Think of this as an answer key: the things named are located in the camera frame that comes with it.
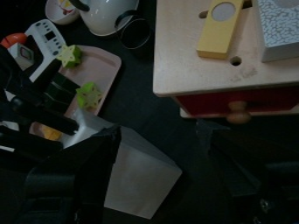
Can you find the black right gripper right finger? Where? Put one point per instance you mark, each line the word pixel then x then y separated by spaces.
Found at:
pixel 249 163

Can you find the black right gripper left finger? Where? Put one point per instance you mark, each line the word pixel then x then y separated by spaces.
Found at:
pixel 74 175

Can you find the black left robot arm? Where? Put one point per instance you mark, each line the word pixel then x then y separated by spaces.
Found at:
pixel 35 113

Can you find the yellow toy food piece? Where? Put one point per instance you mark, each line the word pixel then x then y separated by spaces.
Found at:
pixel 50 133

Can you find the red drawer with wooden knob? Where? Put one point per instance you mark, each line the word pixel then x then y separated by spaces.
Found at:
pixel 218 102

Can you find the green star fruit slice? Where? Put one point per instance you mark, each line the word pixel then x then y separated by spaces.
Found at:
pixel 89 95
pixel 70 56

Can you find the pink tray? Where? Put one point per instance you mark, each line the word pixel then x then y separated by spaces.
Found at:
pixel 100 67

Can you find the grey speckled block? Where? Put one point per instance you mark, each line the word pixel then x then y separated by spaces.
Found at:
pixel 281 32

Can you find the yellow wooden block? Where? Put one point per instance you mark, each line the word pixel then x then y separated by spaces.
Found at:
pixel 217 32

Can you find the white toy appliance with buttons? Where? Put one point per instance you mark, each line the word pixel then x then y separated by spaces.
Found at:
pixel 45 36

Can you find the orange toy tomato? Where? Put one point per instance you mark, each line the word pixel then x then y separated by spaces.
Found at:
pixel 14 38

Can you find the small white printed cup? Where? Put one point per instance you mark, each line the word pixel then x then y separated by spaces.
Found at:
pixel 58 14

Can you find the white toy kettle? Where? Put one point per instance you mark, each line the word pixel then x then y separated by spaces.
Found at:
pixel 105 14

